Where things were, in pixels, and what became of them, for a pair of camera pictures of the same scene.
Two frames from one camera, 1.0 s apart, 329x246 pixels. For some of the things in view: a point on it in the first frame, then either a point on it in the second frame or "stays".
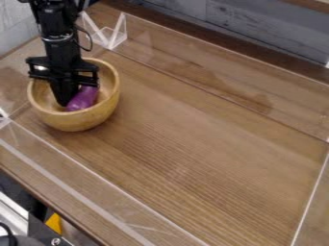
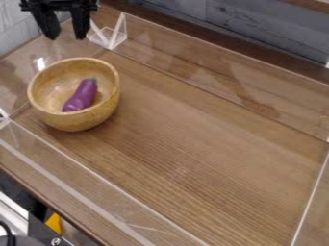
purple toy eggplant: x=83 y=99 stays
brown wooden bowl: x=51 y=112 stays
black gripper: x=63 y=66 → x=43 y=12
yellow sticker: x=55 y=223 stays
